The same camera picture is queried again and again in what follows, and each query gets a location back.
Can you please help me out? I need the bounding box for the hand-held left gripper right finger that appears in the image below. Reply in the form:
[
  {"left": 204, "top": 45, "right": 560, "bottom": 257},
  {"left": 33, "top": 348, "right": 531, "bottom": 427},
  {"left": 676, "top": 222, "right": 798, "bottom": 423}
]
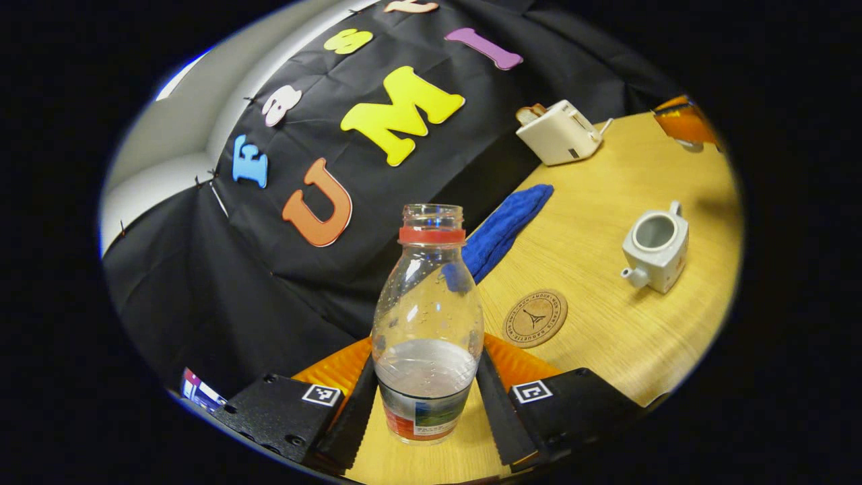
[{"left": 475, "top": 333, "right": 644, "bottom": 472}]

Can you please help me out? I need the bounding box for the round cork coaster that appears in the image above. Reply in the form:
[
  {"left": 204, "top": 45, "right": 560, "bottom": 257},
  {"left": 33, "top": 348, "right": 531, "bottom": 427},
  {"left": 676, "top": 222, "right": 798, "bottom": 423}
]
[{"left": 502, "top": 290, "right": 568, "bottom": 349}]

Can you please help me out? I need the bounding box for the black backdrop cloth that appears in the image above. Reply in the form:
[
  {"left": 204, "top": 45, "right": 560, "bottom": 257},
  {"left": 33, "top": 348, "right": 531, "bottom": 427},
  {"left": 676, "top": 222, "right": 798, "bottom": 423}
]
[{"left": 101, "top": 0, "right": 681, "bottom": 398}]

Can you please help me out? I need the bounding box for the blue towel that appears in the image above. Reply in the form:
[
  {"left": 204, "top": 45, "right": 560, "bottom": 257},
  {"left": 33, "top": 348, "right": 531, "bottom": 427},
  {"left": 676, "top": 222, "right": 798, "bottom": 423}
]
[{"left": 462, "top": 184, "right": 555, "bottom": 284}]

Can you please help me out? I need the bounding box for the clear plastic water bottle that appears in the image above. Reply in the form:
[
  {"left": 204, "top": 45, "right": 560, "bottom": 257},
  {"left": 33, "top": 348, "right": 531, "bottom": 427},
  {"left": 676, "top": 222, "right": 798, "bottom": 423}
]
[{"left": 372, "top": 204, "right": 486, "bottom": 445}]

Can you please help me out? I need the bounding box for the computer monitor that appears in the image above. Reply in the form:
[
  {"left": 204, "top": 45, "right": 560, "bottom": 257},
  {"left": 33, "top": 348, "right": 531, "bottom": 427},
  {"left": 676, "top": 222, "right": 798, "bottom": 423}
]
[{"left": 179, "top": 368, "right": 228, "bottom": 413}]

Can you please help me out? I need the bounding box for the white ceramic teacup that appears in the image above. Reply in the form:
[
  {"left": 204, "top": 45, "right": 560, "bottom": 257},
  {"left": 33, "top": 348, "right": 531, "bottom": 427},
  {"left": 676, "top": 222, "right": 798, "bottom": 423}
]
[{"left": 620, "top": 201, "right": 690, "bottom": 294}]

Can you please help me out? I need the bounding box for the white toaster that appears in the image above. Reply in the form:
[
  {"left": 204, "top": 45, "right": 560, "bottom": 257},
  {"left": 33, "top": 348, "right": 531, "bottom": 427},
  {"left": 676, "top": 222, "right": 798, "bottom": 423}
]
[{"left": 516, "top": 100, "right": 615, "bottom": 166}]

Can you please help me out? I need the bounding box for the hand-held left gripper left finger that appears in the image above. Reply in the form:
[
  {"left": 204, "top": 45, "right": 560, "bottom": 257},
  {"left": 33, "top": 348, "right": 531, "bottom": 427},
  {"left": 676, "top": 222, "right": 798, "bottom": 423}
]
[{"left": 212, "top": 337, "right": 379, "bottom": 472}]

